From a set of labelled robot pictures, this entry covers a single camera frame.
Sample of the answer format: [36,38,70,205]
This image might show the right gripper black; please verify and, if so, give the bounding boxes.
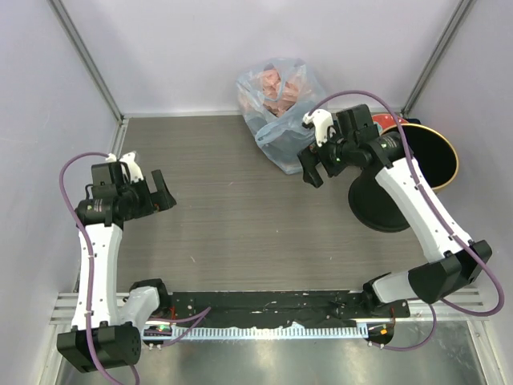
[298,123,357,188]

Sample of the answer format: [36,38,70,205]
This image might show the black trash bin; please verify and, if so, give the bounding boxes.
[348,123,459,233]

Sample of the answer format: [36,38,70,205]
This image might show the gold bin rim ring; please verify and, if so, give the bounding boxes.
[378,123,459,194]

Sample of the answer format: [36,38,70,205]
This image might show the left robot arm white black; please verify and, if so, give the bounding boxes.
[57,160,176,373]

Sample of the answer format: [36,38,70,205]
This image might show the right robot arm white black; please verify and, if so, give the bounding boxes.
[298,104,492,317]

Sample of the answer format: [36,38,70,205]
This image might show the blue plastic bag of bags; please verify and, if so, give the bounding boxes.
[236,58,326,175]

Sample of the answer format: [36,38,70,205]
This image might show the red bowl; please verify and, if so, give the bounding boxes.
[372,113,397,133]

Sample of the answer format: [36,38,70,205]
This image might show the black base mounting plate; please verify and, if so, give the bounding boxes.
[165,290,410,329]

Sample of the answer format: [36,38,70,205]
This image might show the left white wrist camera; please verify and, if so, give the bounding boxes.
[105,151,144,184]

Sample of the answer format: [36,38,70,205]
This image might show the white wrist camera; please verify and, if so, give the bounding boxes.
[302,109,336,148]
[105,151,144,184]

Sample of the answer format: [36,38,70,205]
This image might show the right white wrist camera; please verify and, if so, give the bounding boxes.
[302,109,336,148]

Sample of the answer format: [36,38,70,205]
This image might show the left aluminium frame post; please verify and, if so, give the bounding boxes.
[46,0,126,124]

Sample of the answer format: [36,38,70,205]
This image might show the aluminium frame post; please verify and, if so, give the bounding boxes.
[46,0,126,124]
[401,0,475,116]

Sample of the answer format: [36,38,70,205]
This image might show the white slotted cable duct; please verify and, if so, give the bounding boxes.
[180,323,368,341]

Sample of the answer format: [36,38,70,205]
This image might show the right aluminium frame post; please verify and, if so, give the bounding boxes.
[401,0,475,116]

